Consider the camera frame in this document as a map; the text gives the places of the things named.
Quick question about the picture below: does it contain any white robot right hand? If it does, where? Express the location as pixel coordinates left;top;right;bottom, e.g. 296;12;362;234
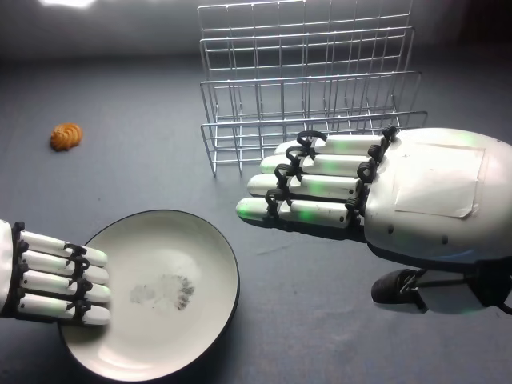
235;126;512;317

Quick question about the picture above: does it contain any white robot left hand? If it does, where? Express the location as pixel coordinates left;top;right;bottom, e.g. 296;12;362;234
0;218;112;327

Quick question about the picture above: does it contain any white plate with dark rim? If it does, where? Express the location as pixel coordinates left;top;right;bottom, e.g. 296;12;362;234
58;210;241;383

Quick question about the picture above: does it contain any orange swirl cookie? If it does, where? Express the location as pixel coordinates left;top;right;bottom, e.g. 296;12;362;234
50;122;84;152

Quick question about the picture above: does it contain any silver wire rack shelf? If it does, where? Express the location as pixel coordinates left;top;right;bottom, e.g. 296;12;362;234
197;0;428;178

